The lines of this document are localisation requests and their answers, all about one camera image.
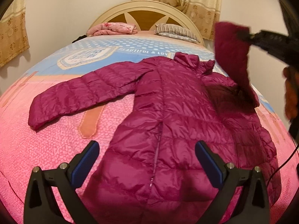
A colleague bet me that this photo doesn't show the magenta puffer down coat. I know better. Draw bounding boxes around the magenta puffer down coat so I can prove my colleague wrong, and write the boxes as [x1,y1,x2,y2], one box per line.
[28,21,282,224]

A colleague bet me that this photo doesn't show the person's right hand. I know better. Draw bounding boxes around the person's right hand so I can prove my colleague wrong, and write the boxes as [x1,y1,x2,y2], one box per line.
[283,67,298,121]

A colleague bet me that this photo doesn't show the pink and blue bedspread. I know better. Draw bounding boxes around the pink and blue bedspread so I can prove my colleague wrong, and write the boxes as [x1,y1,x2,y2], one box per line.
[0,33,299,224]

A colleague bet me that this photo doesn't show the striped grey pillow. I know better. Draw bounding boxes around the striped grey pillow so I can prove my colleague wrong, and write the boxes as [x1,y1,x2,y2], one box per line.
[154,23,202,43]

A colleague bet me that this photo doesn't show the cream wooden headboard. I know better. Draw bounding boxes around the cream wooden headboard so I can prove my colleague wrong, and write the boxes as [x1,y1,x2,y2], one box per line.
[91,0,205,46]

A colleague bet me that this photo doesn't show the beige patterned side curtain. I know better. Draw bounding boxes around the beige patterned side curtain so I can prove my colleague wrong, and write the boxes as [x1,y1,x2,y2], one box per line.
[0,0,29,67]

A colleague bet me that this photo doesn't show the pink floral folded blanket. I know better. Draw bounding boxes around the pink floral folded blanket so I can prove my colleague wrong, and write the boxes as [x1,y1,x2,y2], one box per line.
[86,22,138,36]

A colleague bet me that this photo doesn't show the black cable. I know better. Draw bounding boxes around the black cable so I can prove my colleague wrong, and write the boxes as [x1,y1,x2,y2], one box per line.
[266,141,299,187]

